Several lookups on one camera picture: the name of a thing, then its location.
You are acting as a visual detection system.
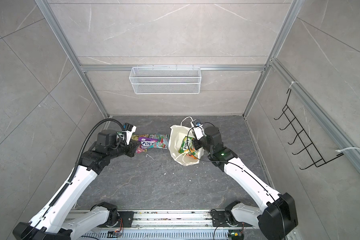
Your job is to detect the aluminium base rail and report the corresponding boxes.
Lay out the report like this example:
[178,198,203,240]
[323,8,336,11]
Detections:
[61,208,266,240]

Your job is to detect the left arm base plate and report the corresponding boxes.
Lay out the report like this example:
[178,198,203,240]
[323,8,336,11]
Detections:
[98,211,134,228]

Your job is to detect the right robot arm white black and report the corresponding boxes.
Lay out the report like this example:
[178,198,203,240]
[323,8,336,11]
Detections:
[189,119,298,240]

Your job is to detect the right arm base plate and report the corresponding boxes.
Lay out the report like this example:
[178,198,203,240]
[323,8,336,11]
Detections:
[209,209,252,227]

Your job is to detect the white wire mesh basket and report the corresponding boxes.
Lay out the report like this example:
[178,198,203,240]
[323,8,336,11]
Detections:
[129,67,202,95]

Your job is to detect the teal snack packet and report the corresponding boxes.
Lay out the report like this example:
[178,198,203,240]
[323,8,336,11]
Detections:
[150,134,170,149]

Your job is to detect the purple snack packet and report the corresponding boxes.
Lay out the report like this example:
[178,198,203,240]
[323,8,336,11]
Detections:
[136,137,158,154]

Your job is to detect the white floral paper bag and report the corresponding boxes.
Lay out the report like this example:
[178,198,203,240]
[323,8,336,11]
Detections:
[168,117,204,166]

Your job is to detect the black wire hook rack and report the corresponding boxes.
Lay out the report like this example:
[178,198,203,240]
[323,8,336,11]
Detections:
[274,89,344,170]

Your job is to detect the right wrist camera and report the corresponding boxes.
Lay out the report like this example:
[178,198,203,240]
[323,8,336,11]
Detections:
[191,119,205,140]

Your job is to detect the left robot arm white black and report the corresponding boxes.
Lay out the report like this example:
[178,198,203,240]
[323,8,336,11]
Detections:
[13,118,139,240]

